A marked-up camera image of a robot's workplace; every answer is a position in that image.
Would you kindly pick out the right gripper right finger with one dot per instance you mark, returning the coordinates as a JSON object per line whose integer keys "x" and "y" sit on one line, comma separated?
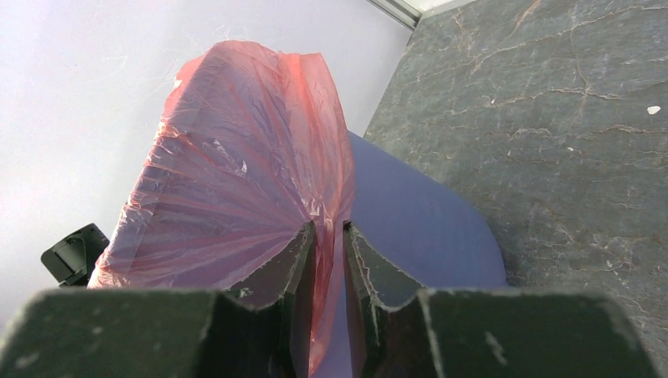
{"x": 400, "y": 328}

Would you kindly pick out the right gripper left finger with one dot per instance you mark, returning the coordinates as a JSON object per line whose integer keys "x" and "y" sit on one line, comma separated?
{"x": 259, "y": 327}

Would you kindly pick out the red translucent trash bag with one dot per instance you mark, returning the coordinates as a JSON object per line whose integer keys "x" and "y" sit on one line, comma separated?
{"x": 251, "y": 145}

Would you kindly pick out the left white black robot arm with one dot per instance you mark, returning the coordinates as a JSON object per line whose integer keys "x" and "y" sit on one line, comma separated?
{"x": 71, "y": 261}

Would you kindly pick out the blue plastic trash bin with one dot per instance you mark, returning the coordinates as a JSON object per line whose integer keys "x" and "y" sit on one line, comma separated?
{"x": 420, "y": 225}

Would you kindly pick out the left aluminium frame post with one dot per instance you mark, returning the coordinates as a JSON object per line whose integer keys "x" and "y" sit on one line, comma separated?
{"x": 400, "y": 11}

